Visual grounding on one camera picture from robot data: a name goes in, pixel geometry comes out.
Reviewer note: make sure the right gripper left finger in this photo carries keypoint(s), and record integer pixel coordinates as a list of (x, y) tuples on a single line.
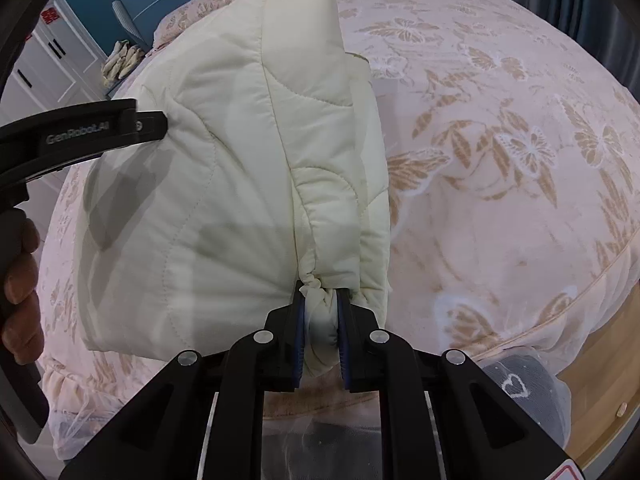
[(268, 360)]

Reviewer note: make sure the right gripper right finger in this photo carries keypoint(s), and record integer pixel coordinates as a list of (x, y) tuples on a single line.
[(375, 360)]

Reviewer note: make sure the cream quilted coat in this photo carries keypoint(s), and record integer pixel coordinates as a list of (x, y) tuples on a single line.
[(272, 173)]

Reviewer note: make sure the person's left hand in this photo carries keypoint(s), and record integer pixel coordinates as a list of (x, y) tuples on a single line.
[(22, 332)]

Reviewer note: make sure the white wardrobe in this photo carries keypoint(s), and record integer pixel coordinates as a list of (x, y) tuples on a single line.
[(59, 66)]

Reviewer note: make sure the grey slipper with heart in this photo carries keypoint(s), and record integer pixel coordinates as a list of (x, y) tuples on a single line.
[(523, 376)]

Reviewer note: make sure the white plush toy on nightstand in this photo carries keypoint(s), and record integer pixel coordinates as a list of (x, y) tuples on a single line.
[(124, 58)]

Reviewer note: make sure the pink floral bedspread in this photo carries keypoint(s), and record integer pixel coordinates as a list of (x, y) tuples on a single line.
[(514, 173)]

